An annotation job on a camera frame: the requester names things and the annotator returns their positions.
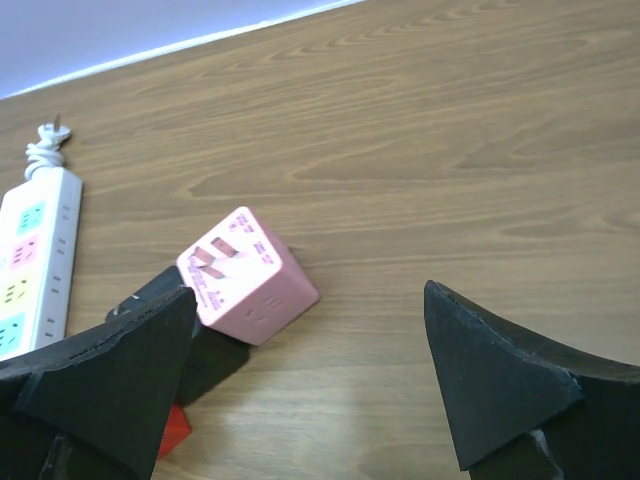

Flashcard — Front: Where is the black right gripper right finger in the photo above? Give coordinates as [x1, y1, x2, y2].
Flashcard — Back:
[424, 281, 639, 479]

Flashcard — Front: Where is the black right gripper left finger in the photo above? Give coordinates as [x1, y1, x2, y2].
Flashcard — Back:
[1, 287, 196, 479]

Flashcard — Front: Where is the black cube plug adapter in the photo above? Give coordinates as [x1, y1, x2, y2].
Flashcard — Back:
[105, 266, 250, 407]

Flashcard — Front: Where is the pink cube plug adapter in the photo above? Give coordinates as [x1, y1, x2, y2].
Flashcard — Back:
[176, 206, 320, 346]

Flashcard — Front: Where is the white multicolour power strip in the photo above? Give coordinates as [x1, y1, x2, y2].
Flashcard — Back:
[1, 167, 83, 360]

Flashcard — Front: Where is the red cube plug adapter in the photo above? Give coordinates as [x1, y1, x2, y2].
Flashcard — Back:
[157, 405, 191, 460]

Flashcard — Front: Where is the white coiled cord with plug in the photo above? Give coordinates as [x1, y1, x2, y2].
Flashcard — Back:
[23, 113, 73, 182]

